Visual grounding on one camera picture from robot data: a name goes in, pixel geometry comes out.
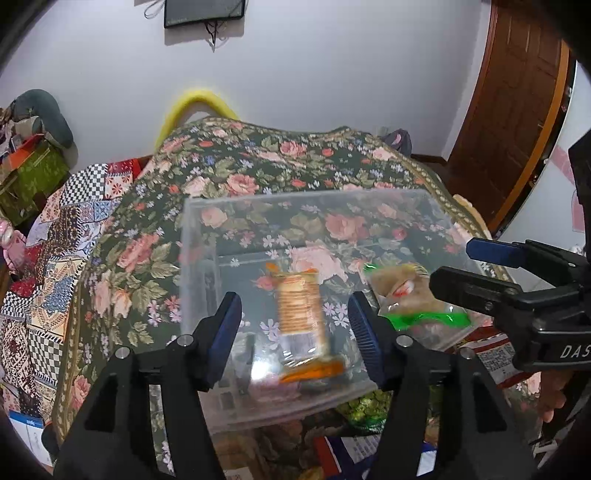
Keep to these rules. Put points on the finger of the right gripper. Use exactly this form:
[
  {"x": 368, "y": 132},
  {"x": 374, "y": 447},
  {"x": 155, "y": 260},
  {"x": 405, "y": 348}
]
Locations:
[
  {"x": 547, "y": 262},
  {"x": 498, "y": 299}
]

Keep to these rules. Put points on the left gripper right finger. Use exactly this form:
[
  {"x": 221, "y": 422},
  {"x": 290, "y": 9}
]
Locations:
[{"x": 478, "y": 437}]

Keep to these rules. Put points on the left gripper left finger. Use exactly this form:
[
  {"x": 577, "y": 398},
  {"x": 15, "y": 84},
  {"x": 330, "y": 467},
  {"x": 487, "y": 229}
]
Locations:
[{"x": 111, "y": 436}]

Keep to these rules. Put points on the green pastry pack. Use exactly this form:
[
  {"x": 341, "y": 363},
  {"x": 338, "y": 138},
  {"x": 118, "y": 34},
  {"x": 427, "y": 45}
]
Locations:
[{"x": 404, "y": 298}]

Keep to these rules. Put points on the blue white snack bag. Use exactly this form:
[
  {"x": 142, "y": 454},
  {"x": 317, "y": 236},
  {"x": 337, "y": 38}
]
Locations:
[{"x": 367, "y": 457}]

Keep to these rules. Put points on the orange cracker pack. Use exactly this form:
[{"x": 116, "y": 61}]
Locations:
[{"x": 307, "y": 354}]

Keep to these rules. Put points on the red snack bag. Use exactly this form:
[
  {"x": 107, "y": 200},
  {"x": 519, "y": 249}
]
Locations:
[{"x": 496, "y": 352}]

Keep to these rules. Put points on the white heart sticker door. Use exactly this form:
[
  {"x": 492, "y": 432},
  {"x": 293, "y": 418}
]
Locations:
[{"x": 551, "y": 213}]

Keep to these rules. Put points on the green pea snack bag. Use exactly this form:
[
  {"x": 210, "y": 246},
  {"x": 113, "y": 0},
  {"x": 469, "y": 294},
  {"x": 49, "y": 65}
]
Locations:
[{"x": 369, "y": 412}]

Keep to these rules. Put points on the white blue paper box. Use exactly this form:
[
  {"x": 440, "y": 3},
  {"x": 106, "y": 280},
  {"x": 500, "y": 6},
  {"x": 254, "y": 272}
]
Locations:
[{"x": 30, "y": 431}]

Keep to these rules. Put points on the dark bag on floor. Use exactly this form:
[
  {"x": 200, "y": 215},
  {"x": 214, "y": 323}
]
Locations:
[{"x": 399, "y": 140}]

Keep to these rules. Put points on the wooden wardrobe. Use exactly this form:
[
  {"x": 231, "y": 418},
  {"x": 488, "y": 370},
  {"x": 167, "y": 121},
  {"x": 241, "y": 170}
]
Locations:
[{"x": 516, "y": 111}]

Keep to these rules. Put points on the clear plastic storage box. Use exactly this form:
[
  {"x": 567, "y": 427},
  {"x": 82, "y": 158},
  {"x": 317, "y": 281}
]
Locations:
[{"x": 294, "y": 259}]

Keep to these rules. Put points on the pink rabbit toy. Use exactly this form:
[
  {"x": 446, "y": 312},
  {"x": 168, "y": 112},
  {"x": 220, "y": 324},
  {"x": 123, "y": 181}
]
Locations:
[{"x": 13, "y": 244}]

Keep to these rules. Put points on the floral green bedspread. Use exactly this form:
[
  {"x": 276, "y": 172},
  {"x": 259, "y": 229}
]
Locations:
[{"x": 129, "y": 291}]

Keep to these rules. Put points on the patchwork quilt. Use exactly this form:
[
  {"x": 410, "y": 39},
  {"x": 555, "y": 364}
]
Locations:
[{"x": 35, "y": 308}]

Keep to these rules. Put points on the green patterned box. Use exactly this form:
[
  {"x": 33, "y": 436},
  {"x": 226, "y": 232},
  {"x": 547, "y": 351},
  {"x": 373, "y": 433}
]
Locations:
[{"x": 43, "y": 171}]

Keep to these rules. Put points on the clutter pile of cloths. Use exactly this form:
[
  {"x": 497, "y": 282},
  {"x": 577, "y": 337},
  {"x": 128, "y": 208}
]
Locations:
[{"x": 18, "y": 138}]

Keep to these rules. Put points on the yellow plush hoop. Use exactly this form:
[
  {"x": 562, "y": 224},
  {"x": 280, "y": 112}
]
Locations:
[{"x": 191, "y": 102}]

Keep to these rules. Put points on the grey pillow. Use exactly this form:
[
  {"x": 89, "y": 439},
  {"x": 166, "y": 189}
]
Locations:
[{"x": 38, "y": 102}]

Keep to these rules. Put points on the small black wall monitor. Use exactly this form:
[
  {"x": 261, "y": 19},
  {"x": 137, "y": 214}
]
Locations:
[{"x": 184, "y": 12}]

